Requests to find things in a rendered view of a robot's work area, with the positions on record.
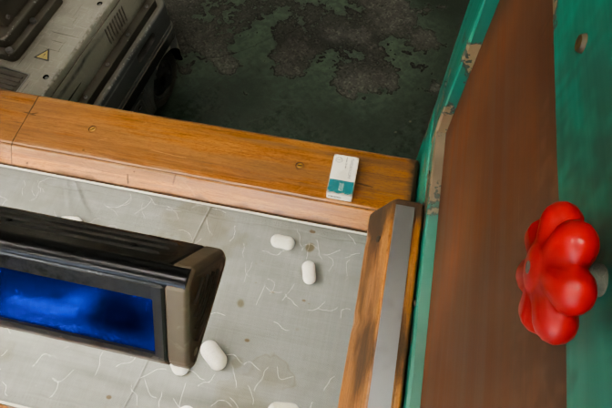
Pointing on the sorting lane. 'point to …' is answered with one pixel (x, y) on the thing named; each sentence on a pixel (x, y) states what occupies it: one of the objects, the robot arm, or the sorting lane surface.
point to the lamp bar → (106, 286)
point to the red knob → (559, 273)
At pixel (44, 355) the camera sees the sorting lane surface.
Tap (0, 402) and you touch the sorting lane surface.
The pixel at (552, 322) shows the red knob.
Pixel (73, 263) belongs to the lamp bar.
